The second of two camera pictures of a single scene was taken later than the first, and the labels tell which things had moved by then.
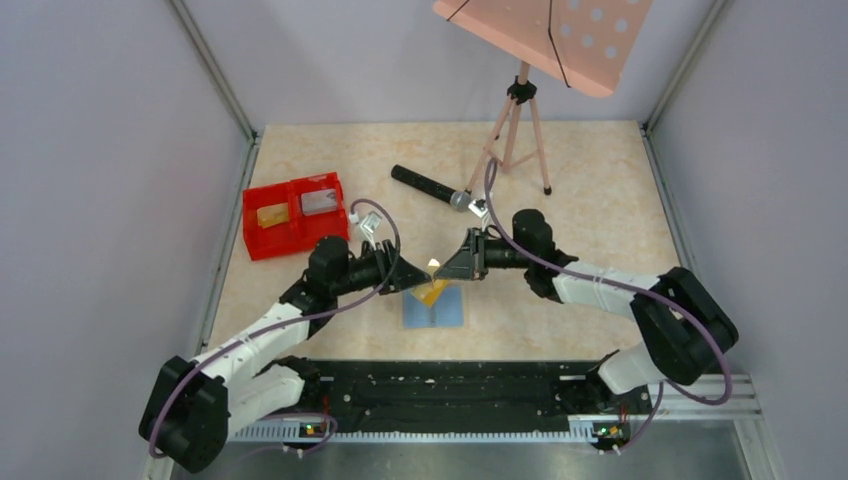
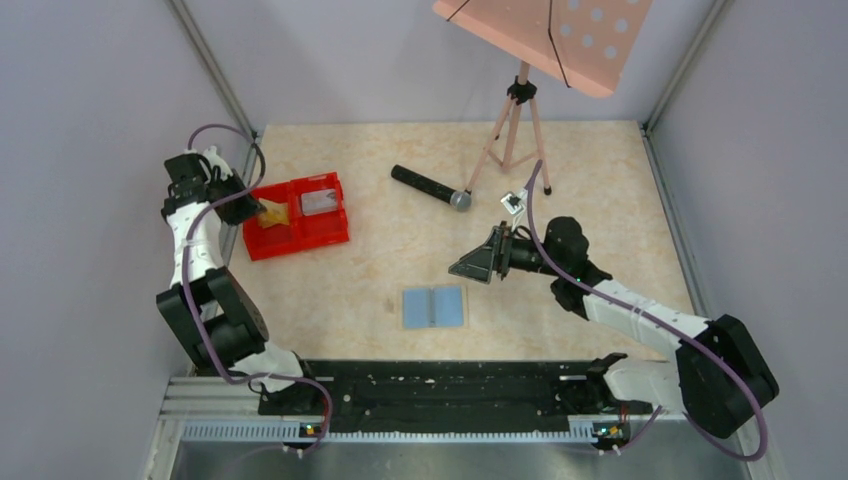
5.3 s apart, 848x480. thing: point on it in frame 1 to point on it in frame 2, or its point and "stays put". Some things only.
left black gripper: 385,267 to 240,204
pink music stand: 586,44 stays put
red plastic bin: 290,217 stays put
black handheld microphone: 459,200 stays put
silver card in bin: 318,202 stays put
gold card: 430,292 to 277,213
